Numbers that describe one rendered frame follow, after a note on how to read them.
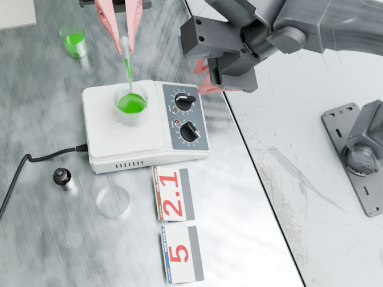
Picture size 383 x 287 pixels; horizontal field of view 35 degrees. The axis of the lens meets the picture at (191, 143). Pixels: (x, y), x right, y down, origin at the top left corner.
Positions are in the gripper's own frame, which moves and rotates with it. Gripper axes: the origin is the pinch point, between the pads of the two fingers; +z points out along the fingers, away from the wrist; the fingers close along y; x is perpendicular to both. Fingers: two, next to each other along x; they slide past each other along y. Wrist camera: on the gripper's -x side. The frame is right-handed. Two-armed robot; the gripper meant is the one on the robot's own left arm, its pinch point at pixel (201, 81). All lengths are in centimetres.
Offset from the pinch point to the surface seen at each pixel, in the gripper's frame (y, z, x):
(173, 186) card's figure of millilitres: 14.1, 11.6, -0.3
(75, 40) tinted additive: -14.6, 18.2, -12.3
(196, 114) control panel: 2.7, 7.2, 3.4
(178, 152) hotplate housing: 9.5, 7.6, -1.1
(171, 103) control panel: 1.0, 7.3, -1.3
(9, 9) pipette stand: -22.9, 25.2, -21.4
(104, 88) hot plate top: -1.8, 10.3, -11.9
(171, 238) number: 22.9, 11.2, -2.3
